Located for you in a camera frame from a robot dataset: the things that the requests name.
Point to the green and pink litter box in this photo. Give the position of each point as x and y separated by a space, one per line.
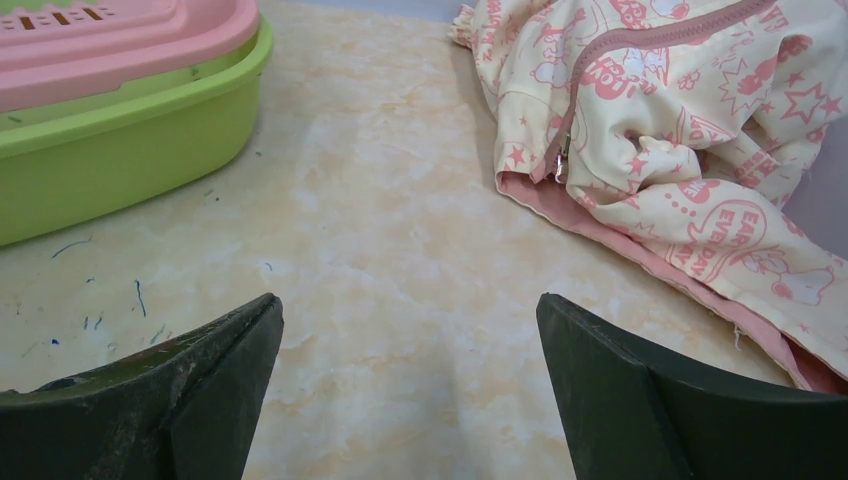
105 104

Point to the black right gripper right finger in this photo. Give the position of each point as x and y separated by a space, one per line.
633 409

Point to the cream pink printed jacket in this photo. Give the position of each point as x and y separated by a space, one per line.
674 133

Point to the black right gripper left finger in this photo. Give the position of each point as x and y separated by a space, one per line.
187 408

